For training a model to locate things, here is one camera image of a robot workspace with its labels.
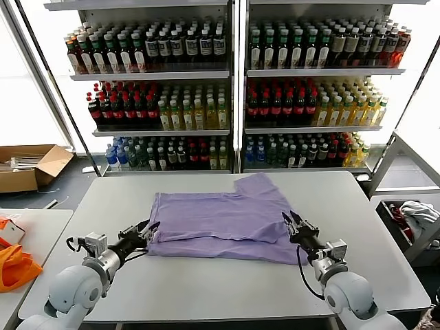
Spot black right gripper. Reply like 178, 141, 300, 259
280, 210, 328, 257

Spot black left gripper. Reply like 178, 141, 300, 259
107, 220, 162, 262

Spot purple t-shirt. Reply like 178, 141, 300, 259
146, 171, 309, 265

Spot red cap cola bottle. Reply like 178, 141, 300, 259
246, 91, 259, 127
146, 91, 160, 130
188, 144, 199, 171
327, 140, 339, 168
282, 91, 295, 127
110, 92, 124, 129
198, 144, 210, 171
258, 91, 272, 127
122, 91, 135, 129
337, 140, 349, 168
294, 91, 307, 127
99, 91, 113, 128
87, 91, 102, 127
305, 91, 318, 127
269, 91, 283, 127
133, 91, 148, 129

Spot red garment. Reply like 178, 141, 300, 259
388, 204, 413, 238

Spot open cardboard box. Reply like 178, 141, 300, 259
0, 144, 75, 193

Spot white garment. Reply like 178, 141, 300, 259
398, 200, 440, 241

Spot grey storage bin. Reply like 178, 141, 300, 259
374, 199, 440, 267

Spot white orange box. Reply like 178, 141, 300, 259
0, 219, 27, 245

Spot orange cloth bag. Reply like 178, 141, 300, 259
0, 214, 44, 293

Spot white sticks bundle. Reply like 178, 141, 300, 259
10, 151, 45, 170

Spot grey metal shelf rack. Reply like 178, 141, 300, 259
43, 0, 238, 178
239, 0, 406, 175

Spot green white label tea bottle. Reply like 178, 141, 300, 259
276, 29, 291, 69
104, 32, 119, 74
91, 34, 106, 74
304, 28, 319, 69
130, 32, 146, 72
249, 29, 263, 69
290, 29, 305, 69
116, 32, 132, 73
318, 29, 331, 68
78, 34, 93, 74
262, 29, 276, 69

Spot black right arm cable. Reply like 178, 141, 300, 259
296, 245, 326, 302

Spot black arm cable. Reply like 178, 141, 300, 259
65, 235, 87, 254
296, 245, 326, 302

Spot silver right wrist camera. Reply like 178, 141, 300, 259
324, 239, 349, 265

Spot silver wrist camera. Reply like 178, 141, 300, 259
83, 232, 108, 257
324, 239, 349, 265

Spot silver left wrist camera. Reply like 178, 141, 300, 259
83, 232, 108, 257

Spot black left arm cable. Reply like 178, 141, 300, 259
65, 235, 87, 254

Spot dark grey window frame post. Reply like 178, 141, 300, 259
390, 32, 440, 142
13, 0, 103, 177

